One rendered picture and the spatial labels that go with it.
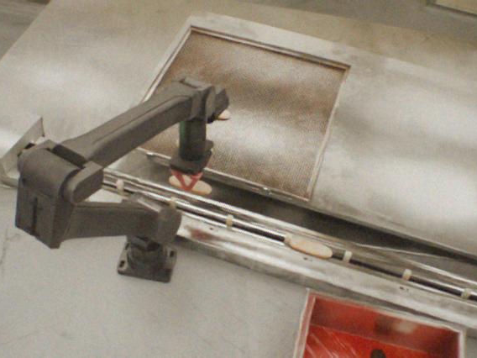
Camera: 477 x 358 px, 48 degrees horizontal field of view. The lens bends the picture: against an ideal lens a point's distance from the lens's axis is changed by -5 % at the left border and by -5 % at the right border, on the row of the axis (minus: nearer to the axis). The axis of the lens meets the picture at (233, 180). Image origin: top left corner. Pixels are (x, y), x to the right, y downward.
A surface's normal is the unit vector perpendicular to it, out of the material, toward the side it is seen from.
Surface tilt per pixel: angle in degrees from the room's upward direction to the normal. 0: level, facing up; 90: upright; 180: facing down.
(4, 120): 0
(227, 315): 0
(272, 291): 0
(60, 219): 90
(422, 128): 10
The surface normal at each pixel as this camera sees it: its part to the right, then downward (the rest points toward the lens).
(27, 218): -0.44, 0.29
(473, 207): 0.03, -0.58
